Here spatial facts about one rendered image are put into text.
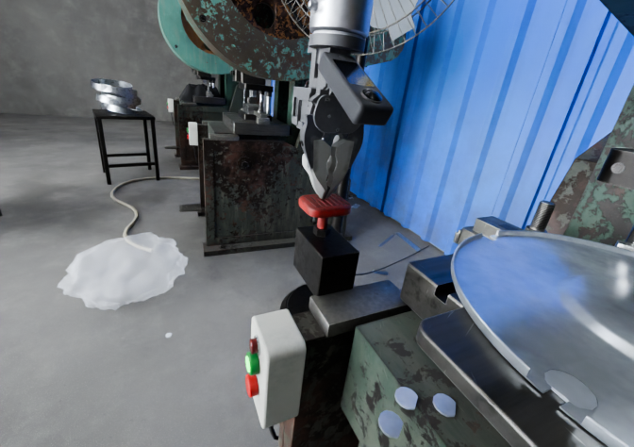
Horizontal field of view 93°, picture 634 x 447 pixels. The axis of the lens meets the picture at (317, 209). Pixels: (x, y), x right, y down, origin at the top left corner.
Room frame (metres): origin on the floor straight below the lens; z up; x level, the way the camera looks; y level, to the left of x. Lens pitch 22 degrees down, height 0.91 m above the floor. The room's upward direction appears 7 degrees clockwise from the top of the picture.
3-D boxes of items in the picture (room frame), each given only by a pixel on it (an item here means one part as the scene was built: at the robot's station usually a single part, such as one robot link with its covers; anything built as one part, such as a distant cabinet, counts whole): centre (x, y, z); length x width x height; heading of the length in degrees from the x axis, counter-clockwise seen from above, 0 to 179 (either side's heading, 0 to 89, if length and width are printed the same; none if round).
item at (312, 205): (0.42, -0.01, 0.72); 0.07 x 0.06 x 0.08; 118
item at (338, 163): (0.45, -0.01, 0.81); 0.06 x 0.03 x 0.09; 28
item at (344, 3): (0.44, 0.00, 0.99); 0.08 x 0.08 x 0.05
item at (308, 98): (0.44, 0.00, 0.91); 0.09 x 0.08 x 0.12; 28
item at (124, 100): (2.57, 1.70, 0.40); 0.45 x 0.40 x 0.79; 40
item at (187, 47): (3.47, 0.99, 0.87); 1.53 x 0.99 x 1.74; 121
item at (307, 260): (0.40, -0.02, 0.62); 0.10 x 0.06 x 0.20; 28
